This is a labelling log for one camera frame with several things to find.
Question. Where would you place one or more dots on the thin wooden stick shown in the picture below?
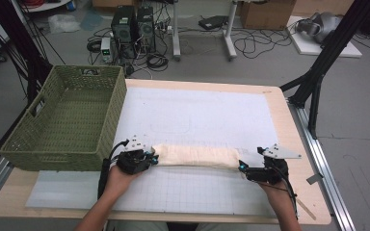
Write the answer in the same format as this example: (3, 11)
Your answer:
(306, 210)

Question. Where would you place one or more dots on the black metal frame stand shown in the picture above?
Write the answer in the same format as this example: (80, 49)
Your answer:
(22, 48)
(321, 64)

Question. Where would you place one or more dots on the brown cardboard box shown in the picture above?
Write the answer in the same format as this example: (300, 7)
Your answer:
(266, 14)

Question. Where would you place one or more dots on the grey helmet-shaped device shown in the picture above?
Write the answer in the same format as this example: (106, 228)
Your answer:
(321, 25)

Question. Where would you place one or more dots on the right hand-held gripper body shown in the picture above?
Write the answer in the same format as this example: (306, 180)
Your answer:
(269, 173)

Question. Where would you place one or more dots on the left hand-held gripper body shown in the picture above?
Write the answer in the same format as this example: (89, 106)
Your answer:
(135, 160)

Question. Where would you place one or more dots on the white floor board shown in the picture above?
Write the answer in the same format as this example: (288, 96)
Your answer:
(347, 48)

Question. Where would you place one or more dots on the person's right hand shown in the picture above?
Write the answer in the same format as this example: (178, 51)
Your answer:
(276, 192)

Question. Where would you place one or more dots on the person's left hand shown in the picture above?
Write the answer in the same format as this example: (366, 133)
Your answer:
(117, 184)

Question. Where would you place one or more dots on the grey tape piece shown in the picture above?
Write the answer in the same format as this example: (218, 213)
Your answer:
(314, 179)

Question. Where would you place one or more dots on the large cardboard box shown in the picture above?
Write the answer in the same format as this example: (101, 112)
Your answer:
(321, 6)

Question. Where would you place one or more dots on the cream paw-print cloth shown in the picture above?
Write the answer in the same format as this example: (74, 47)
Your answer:
(196, 155)

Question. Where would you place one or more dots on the green woven basket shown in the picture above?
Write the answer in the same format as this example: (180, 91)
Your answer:
(67, 122)

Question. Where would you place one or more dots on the black computer tower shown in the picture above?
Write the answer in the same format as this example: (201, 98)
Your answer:
(123, 29)
(146, 27)

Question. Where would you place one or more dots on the black flat laptop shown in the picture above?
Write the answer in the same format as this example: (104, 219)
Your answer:
(212, 22)

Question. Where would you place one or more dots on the white desk frame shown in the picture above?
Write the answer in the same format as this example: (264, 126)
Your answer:
(229, 35)

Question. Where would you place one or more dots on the small white power supply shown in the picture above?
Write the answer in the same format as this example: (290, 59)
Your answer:
(106, 49)

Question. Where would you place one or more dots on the clear plastic bag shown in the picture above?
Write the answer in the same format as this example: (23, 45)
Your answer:
(63, 24)

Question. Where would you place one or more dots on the flat cardboard piece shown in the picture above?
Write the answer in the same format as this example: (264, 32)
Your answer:
(112, 3)

